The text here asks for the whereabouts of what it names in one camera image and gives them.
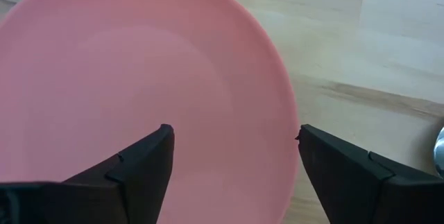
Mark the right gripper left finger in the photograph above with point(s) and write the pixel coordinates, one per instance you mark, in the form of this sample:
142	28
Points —
138	182

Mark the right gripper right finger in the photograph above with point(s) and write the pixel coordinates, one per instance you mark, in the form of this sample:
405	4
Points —
347	182

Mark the pink round plate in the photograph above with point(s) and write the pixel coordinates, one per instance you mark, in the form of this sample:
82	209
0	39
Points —
138	61

